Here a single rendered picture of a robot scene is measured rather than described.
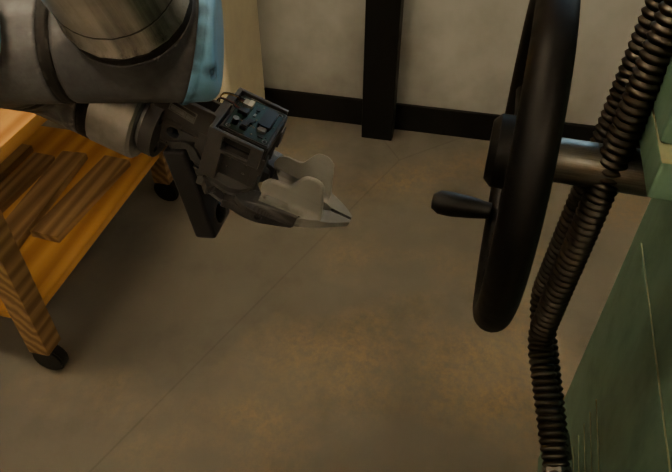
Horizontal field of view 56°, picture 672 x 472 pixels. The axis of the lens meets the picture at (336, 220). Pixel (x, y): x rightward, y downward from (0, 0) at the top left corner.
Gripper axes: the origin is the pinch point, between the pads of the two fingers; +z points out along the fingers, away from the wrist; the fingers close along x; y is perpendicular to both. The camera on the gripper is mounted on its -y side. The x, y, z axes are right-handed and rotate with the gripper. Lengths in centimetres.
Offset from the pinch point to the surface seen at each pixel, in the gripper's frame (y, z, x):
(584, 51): -23, 46, 125
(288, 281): -74, 0, 50
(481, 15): -26, 17, 124
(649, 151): 23.9, 16.5, -5.5
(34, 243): -74, -53, 31
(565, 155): 19.1, 13.2, -2.5
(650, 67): 27.8, 14.0, -2.3
